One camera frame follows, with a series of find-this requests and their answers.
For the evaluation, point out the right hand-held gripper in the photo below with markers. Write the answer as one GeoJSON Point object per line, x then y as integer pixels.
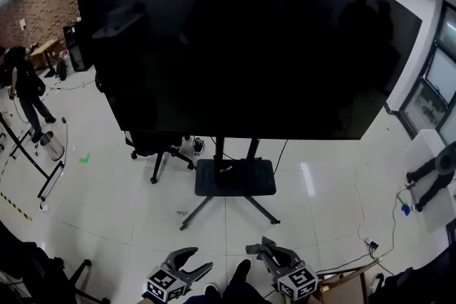
{"type": "Point", "coordinates": [297, 281]}

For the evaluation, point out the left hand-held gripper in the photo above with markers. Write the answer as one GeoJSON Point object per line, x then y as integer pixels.
{"type": "Point", "coordinates": [165, 284]}

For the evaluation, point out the black TV stand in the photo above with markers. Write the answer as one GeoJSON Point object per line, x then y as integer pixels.
{"type": "Point", "coordinates": [242, 181]}

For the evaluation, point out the black metal frame cart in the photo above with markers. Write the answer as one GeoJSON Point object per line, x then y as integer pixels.
{"type": "Point", "coordinates": [50, 185]}

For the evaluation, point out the person's left shoe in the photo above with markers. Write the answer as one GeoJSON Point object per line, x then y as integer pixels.
{"type": "Point", "coordinates": [212, 292]}

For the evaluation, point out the person's shoe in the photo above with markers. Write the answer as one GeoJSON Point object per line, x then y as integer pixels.
{"type": "Point", "coordinates": [240, 272]}
{"type": "Point", "coordinates": [212, 292]}

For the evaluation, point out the person's left leg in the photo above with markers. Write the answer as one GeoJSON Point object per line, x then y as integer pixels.
{"type": "Point", "coordinates": [199, 299]}

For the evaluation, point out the person's leg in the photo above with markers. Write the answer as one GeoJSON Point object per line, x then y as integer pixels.
{"type": "Point", "coordinates": [199, 299]}
{"type": "Point", "coordinates": [246, 295]}

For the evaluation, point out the person's right shoe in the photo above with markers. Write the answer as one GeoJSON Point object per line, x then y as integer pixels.
{"type": "Point", "coordinates": [240, 272]}

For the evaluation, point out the person's right leg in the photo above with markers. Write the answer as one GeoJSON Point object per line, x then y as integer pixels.
{"type": "Point", "coordinates": [246, 295]}

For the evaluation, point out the wooden stool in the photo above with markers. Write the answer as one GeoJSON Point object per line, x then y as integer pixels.
{"type": "Point", "coordinates": [345, 290]}

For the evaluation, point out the white power strip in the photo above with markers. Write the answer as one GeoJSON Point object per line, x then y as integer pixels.
{"type": "Point", "coordinates": [371, 244]}

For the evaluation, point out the pale crumpled scrap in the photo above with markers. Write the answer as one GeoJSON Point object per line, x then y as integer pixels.
{"type": "Point", "coordinates": [226, 169]}

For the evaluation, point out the small white black device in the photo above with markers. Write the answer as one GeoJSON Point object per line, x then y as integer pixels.
{"type": "Point", "coordinates": [198, 147]}

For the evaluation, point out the blue floor rag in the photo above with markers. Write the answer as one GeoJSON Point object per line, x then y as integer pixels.
{"type": "Point", "coordinates": [405, 210]}

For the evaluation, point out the large black bag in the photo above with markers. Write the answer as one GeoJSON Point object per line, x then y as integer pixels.
{"type": "Point", "coordinates": [417, 281]}

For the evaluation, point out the black mesh office chair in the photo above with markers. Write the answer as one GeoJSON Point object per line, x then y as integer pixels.
{"type": "Point", "coordinates": [42, 277]}

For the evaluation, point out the small white power adapter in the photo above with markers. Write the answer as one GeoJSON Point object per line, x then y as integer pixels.
{"type": "Point", "coordinates": [43, 206]}

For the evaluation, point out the shiny metal trash bin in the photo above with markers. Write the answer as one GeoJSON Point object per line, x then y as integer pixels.
{"type": "Point", "coordinates": [52, 146]}

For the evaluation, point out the large black TV screen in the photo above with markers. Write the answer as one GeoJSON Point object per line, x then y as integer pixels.
{"type": "Point", "coordinates": [249, 46]}

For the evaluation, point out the black backpack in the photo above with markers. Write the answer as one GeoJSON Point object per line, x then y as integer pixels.
{"type": "Point", "coordinates": [61, 69]}

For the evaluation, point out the black cabinet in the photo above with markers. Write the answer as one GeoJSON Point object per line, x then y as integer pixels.
{"type": "Point", "coordinates": [78, 50]}

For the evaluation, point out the wooden table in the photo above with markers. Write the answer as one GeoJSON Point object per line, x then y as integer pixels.
{"type": "Point", "coordinates": [44, 48]}

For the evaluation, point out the paper sheet on brick wall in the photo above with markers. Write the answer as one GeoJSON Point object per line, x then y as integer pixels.
{"type": "Point", "coordinates": [23, 24]}

